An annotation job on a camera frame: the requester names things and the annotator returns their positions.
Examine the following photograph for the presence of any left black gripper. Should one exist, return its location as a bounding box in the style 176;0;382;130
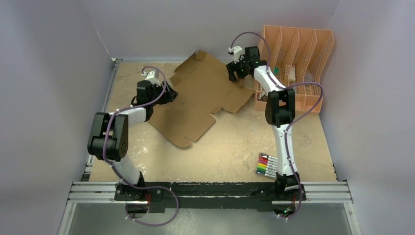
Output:
149;81;177;106

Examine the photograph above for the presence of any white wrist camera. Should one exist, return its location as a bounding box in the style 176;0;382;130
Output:
141;71;160;84
228;46;245;64

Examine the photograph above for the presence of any brown cardboard box sheet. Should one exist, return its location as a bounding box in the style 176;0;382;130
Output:
148;50;254;148

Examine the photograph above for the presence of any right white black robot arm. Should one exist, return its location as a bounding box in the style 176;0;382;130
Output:
226;46;301;199

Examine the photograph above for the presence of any clear plastic cup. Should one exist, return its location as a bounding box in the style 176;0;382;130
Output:
304;72;315;82

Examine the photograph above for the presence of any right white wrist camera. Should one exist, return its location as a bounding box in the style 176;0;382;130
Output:
228;46;245;64

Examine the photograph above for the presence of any pack of coloured markers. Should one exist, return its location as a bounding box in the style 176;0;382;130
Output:
256;153;277;179

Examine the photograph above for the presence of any orange plastic file organizer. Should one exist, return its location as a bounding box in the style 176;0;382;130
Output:
258;25;335;113

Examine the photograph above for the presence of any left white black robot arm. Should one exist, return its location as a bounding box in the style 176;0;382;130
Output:
87;80;179;200

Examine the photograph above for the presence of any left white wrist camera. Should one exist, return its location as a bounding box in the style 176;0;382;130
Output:
141;71;160;84

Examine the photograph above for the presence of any black white striped item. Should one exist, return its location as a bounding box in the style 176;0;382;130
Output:
257;94;268;102

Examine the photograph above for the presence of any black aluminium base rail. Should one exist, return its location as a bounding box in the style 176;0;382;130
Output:
68;182;353;213

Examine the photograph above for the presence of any white paper box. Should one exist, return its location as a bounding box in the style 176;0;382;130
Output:
288;65;296;82

